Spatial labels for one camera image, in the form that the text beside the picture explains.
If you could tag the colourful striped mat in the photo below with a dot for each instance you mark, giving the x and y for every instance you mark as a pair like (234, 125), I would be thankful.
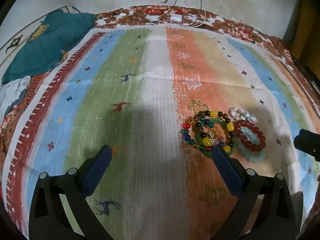
(166, 219)

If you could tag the white charger adapter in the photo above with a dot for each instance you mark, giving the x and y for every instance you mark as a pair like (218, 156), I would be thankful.
(176, 18)

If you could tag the teal quilted blanket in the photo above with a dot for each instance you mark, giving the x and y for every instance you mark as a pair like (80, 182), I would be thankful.
(48, 45)

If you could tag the white grey cloth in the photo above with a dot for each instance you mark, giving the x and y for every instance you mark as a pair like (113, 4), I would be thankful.
(11, 93)

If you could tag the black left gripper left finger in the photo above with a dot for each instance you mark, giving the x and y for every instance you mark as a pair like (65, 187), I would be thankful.
(47, 217)

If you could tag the green jade bangle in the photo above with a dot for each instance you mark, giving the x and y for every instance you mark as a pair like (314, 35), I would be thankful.
(214, 132)

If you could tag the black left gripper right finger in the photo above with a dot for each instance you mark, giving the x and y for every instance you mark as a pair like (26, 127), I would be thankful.
(280, 214)

